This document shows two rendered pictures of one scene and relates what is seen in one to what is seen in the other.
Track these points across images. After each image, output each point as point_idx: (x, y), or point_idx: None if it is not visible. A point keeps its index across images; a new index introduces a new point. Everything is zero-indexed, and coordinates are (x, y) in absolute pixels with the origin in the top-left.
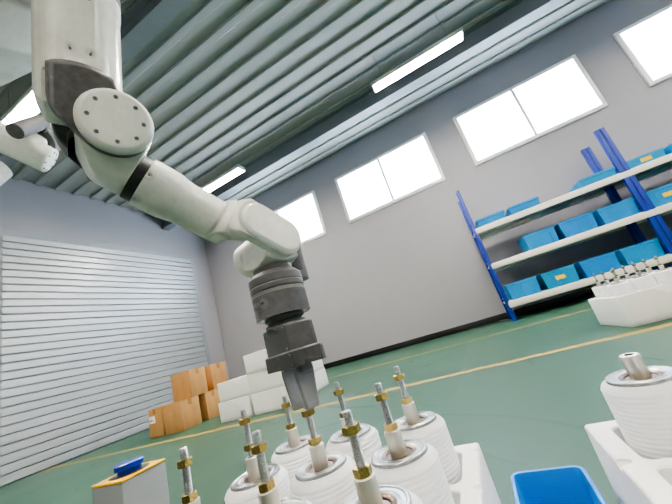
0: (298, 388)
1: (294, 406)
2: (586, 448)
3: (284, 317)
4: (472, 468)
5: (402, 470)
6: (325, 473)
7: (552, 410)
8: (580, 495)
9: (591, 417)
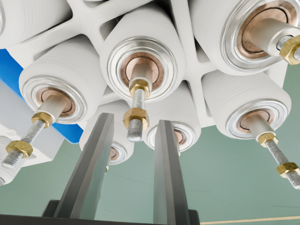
0: (98, 151)
1: (160, 124)
2: (115, 165)
3: None
4: (83, 125)
5: (23, 76)
6: (109, 55)
7: (139, 187)
8: (80, 132)
9: (120, 181)
